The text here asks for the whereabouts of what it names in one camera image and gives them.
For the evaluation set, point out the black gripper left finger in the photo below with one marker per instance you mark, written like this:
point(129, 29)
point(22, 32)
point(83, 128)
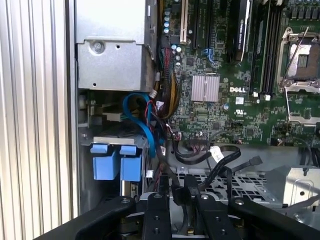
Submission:
point(157, 220)

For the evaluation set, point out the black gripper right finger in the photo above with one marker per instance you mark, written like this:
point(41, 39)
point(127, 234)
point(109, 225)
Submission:
point(212, 220)

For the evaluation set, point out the hard disk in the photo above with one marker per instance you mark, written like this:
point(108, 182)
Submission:
point(105, 165)
point(131, 165)

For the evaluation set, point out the gray metal disk bay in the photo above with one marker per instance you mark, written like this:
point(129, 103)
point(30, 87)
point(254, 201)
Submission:
point(85, 175)

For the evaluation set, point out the black RAM slot row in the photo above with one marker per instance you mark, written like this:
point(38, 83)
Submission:
point(268, 50)

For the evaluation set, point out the white expansion slot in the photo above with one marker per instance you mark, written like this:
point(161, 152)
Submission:
point(184, 22)

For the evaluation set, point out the perforated gray metal tray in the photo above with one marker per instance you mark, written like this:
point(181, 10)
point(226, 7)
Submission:
point(250, 182)

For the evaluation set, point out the green Dell motherboard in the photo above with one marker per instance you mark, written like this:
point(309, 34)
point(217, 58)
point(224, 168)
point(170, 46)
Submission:
point(212, 117)

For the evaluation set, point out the silver chipset heat sink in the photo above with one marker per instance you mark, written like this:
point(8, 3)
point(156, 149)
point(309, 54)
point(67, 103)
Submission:
point(205, 88)

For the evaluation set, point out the black open PC case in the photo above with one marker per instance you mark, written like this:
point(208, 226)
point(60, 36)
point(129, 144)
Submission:
point(71, 100)

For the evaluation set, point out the metal socket cover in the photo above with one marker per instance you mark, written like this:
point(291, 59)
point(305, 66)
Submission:
point(300, 88)

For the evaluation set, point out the silver power supply unit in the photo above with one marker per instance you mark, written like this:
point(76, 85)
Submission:
point(110, 65)

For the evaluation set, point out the CPU socket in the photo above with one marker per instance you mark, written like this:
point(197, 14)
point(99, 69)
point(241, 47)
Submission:
point(305, 60)

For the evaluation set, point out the thin metal locking lever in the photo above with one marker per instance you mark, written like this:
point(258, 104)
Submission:
point(296, 53)

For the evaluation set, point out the black graphics card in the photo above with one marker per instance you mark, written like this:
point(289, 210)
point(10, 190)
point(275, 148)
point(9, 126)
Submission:
point(240, 30)

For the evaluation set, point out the silver metal bracket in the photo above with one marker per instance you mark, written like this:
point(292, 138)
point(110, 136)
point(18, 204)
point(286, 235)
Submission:
point(295, 182)

